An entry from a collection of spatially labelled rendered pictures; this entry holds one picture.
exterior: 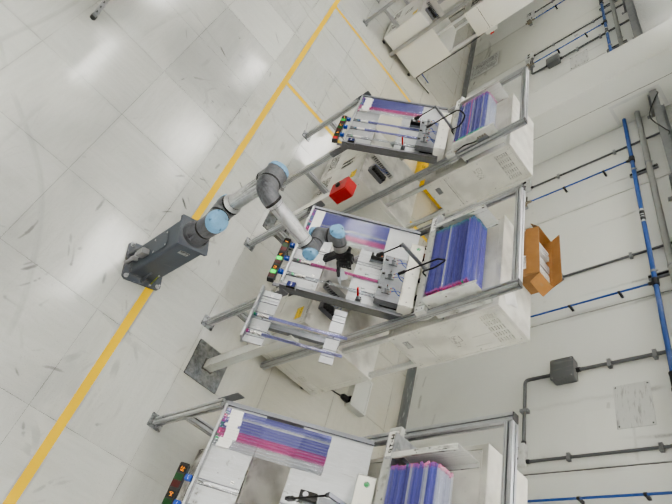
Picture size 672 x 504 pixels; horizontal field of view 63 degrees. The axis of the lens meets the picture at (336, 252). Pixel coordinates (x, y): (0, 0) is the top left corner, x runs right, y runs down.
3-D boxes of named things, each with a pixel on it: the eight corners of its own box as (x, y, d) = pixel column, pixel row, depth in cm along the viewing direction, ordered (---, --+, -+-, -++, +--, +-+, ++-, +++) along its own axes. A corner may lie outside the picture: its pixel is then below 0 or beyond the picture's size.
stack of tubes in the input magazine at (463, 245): (424, 294, 291) (468, 279, 274) (436, 230, 325) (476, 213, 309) (437, 309, 296) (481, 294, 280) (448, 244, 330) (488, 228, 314)
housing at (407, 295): (393, 319, 310) (397, 304, 299) (407, 258, 343) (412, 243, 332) (407, 323, 309) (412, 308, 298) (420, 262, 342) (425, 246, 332)
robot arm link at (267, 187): (259, 182, 255) (321, 258, 274) (269, 170, 263) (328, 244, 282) (243, 191, 262) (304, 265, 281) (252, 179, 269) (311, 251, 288)
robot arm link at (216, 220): (192, 227, 287) (207, 217, 279) (204, 212, 297) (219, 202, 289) (208, 243, 292) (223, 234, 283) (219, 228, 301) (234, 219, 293)
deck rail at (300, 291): (278, 290, 314) (279, 283, 310) (279, 288, 316) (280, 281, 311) (400, 323, 307) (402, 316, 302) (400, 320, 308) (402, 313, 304)
